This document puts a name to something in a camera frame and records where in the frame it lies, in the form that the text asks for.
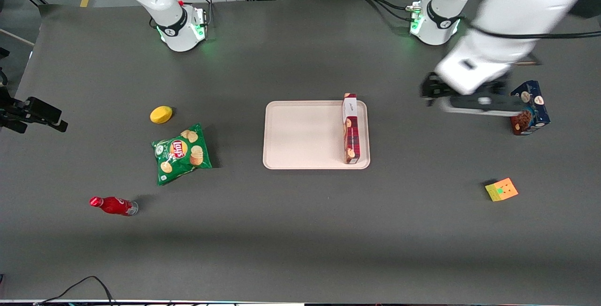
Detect green chips bag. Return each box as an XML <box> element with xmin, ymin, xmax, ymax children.
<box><xmin>151</xmin><ymin>123</ymin><xmax>213</xmax><ymax>186</ymax></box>

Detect red plaid cookie box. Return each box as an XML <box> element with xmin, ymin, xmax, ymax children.
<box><xmin>341</xmin><ymin>92</ymin><xmax>361</xmax><ymax>165</ymax></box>

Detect orange yellow sticky notes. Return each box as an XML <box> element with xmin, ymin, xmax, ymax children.
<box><xmin>485</xmin><ymin>177</ymin><xmax>519</xmax><ymax>202</ymax></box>

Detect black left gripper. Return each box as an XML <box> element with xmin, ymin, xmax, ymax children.
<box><xmin>420</xmin><ymin>72</ymin><xmax>454</xmax><ymax>108</ymax></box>

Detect yellow lemon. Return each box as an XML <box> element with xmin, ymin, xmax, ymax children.
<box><xmin>150</xmin><ymin>106</ymin><xmax>173</xmax><ymax>124</ymax></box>

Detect black cable on floor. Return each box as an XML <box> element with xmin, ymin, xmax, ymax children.
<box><xmin>35</xmin><ymin>275</ymin><xmax>116</xmax><ymax>306</ymax></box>

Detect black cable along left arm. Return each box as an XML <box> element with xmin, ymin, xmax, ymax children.
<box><xmin>462</xmin><ymin>17</ymin><xmax>601</xmax><ymax>40</ymax></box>

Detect red cola bottle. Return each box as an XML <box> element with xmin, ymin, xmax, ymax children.
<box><xmin>89</xmin><ymin>196</ymin><xmax>139</xmax><ymax>216</ymax></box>

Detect blue chocolate snack box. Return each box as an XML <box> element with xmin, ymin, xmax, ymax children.
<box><xmin>509</xmin><ymin>80</ymin><xmax>551</xmax><ymax>136</ymax></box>

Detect white plastic tray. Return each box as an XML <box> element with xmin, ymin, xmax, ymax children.
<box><xmin>262</xmin><ymin>100</ymin><xmax>371</xmax><ymax>170</ymax></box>

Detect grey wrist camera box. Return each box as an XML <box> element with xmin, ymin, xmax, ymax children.
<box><xmin>439</xmin><ymin>94</ymin><xmax>529</xmax><ymax>117</ymax></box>

